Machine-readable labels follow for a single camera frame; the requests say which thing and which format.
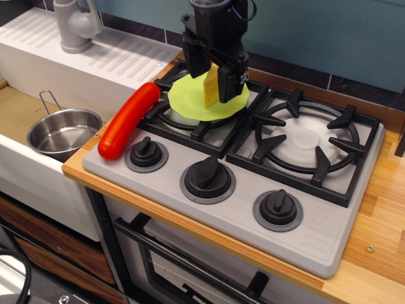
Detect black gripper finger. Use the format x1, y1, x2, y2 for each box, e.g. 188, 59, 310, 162
183, 41, 211, 79
218, 64, 249, 103

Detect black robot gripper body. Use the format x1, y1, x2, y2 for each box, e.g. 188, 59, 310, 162
180, 0, 250, 69

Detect yellow toy cheese wedge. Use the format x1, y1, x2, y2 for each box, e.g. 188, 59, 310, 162
203, 63, 220, 107

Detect red toy sausage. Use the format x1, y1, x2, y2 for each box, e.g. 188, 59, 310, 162
97, 82, 161, 160

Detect light green plastic plate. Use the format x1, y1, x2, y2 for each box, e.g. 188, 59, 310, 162
168, 72, 250, 121

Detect white toy sink unit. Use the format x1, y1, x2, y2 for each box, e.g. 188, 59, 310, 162
1, 8, 180, 241

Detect small steel pot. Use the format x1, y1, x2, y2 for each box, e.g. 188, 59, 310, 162
27, 108, 103, 163

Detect left black burner grate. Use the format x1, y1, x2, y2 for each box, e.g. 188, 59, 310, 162
139, 60, 269, 158

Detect black burner grate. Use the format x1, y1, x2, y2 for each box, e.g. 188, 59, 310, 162
139, 60, 269, 158
227, 89, 383, 207

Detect white right burner disc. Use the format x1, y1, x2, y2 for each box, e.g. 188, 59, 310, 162
262, 108, 351, 168

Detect middle black stove knob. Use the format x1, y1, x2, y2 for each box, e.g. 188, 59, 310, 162
180, 156, 236, 205

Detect black stove knob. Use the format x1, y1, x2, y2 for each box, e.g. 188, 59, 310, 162
125, 136, 169, 174
253, 189, 304, 232
180, 156, 236, 205

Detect left black stove knob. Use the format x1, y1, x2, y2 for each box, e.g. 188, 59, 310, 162
125, 136, 169, 174

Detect right black burner grate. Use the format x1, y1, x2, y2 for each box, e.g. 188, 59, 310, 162
227, 89, 383, 207

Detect grey toy faucet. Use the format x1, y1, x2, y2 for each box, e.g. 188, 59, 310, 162
53, 0, 103, 54

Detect right black stove knob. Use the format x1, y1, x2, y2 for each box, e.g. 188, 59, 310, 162
253, 189, 304, 232

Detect grey toy stove top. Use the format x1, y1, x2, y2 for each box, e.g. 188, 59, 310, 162
82, 58, 387, 279

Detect wooden drawer fronts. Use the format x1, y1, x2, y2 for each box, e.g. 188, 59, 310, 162
1, 193, 125, 303

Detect oven door with black handle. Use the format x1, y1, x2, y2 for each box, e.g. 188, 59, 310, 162
114, 213, 321, 303

